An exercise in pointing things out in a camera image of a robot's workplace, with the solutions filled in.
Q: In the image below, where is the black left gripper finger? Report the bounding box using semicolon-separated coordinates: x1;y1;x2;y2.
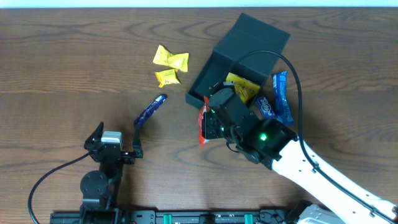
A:
132;123;143;158
83;121;104;149

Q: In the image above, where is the blue wafer bar packet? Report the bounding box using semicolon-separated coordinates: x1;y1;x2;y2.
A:
272;71;294;126

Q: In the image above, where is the yellow seed snack bag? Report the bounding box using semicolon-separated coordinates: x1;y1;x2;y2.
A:
226;73;260;104

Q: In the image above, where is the red Hacks candy bag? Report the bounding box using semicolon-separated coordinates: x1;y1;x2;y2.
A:
198;96;209;147

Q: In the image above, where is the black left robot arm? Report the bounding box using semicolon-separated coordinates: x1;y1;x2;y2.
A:
78;122;143;224

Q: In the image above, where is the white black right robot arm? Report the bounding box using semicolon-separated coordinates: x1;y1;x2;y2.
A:
202;82;397;223

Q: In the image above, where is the blue Eclipse gum pack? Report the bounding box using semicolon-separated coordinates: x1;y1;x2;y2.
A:
255;96;276;119

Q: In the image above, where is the dark blue snack bar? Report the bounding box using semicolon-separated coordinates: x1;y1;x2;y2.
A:
134;94;167;127

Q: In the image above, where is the small yellow candy wrapper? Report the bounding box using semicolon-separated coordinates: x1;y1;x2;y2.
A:
155;69;180;88

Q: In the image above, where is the large yellow candy wrapper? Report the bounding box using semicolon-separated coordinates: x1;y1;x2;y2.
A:
153;45;189;72

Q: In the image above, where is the dark green open box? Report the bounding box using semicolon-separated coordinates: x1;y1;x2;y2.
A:
185;13;290;109

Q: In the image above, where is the black aluminium mounting rail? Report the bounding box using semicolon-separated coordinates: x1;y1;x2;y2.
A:
49;209;299;224

